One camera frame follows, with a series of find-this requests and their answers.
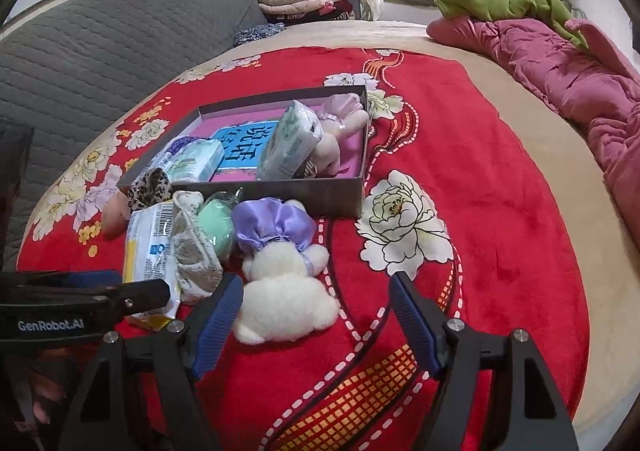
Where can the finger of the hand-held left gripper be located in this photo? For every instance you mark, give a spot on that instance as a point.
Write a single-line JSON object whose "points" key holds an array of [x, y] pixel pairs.
{"points": [[145, 296], [75, 278]]}

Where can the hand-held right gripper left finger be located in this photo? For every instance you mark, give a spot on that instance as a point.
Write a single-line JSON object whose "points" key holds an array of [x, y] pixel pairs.
{"points": [[217, 326]]}

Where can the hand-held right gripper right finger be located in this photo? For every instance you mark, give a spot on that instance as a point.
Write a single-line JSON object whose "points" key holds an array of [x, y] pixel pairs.
{"points": [[415, 321]]}

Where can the yellow white packet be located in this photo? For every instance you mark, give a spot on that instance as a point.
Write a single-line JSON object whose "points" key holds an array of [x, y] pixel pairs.
{"points": [[147, 251]]}

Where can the white floral cloth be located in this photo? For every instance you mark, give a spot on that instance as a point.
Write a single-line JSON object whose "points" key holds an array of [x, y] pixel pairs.
{"points": [[195, 251]]}

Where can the white plush bear purple dress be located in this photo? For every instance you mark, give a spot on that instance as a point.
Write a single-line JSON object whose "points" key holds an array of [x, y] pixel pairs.
{"points": [[285, 301]]}

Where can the peach makeup sponge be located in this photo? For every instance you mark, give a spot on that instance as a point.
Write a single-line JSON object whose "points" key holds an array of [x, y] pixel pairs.
{"points": [[116, 216]]}

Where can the green makeup sponge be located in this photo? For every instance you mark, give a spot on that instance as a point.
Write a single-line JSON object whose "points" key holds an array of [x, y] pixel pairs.
{"points": [[215, 228]]}

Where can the leopard print scrunchie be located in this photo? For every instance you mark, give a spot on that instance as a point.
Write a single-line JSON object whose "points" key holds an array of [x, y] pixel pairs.
{"points": [[152, 188]]}

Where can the mint green tissue pack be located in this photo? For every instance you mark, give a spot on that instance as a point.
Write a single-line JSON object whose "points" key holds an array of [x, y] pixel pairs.
{"points": [[200, 163]]}

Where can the white blue tissue pack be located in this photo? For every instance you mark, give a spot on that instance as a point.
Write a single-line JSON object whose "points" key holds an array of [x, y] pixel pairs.
{"points": [[175, 147]]}

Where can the grey cardboard box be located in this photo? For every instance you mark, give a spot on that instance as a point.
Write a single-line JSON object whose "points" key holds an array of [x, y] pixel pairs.
{"points": [[300, 196]]}

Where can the plush bear pink dress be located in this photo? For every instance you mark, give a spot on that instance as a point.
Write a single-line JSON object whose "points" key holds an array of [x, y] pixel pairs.
{"points": [[332, 141]]}

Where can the white green tissue pack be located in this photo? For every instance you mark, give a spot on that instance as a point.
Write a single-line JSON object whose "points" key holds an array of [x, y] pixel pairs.
{"points": [[290, 141]]}

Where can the person's left hand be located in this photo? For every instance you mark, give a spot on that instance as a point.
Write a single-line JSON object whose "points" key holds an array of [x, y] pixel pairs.
{"points": [[45, 391]]}

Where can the red floral blanket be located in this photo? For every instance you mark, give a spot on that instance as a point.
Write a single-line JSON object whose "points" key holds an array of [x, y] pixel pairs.
{"points": [[500, 231]]}

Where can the pink book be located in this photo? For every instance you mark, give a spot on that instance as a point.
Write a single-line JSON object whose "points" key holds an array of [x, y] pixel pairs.
{"points": [[240, 146]]}

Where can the grey quilted headboard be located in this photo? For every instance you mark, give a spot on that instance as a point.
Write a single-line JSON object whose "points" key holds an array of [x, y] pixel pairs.
{"points": [[100, 56]]}

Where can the pink quilt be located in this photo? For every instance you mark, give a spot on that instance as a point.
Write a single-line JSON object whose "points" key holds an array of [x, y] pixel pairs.
{"points": [[550, 71]]}

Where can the blue patterned cloth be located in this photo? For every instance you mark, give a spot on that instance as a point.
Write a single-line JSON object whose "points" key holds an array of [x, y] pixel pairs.
{"points": [[257, 35]]}

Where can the dark red clothes pile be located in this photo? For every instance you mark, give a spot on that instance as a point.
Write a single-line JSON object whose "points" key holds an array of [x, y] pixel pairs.
{"points": [[340, 6]]}

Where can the green blanket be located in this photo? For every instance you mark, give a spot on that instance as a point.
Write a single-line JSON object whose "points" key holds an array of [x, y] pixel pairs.
{"points": [[500, 3]]}

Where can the metal rack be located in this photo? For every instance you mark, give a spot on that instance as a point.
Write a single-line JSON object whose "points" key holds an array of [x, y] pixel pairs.
{"points": [[572, 8]]}

